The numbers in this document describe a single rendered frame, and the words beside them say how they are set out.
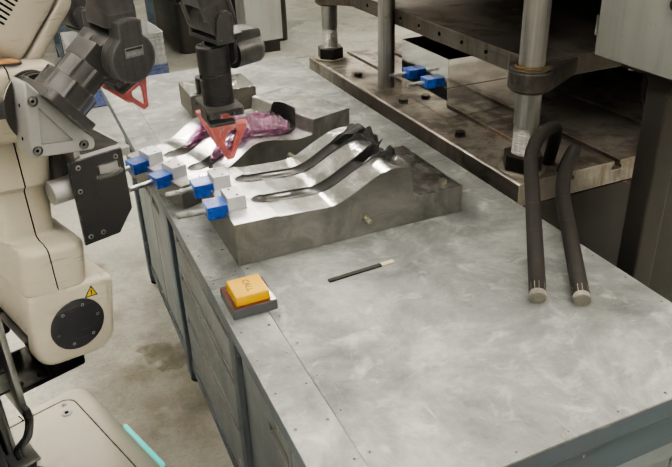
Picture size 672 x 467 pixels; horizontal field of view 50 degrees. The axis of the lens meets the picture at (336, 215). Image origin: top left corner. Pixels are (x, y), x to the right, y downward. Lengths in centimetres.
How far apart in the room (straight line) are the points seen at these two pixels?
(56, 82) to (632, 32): 113
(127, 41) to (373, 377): 62
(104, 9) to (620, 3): 104
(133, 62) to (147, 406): 140
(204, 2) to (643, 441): 97
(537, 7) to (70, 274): 111
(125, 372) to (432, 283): 140
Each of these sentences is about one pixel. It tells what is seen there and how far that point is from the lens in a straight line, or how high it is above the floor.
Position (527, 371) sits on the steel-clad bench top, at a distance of 115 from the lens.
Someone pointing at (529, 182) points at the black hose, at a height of 90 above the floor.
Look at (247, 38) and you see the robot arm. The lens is 134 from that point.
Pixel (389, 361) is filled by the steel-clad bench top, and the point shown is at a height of 80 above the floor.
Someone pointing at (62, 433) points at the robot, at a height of 28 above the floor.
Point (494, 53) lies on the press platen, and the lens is 193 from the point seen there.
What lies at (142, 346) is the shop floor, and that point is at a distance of 259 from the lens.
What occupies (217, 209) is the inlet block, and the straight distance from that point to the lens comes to 140.
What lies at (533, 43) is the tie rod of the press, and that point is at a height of 110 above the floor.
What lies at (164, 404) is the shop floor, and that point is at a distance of 234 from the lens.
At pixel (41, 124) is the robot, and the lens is 114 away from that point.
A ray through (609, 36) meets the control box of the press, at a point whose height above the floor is 112.
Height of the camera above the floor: 152
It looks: 28 degrees down
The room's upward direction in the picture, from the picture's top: 2 degrees counter-clockwise
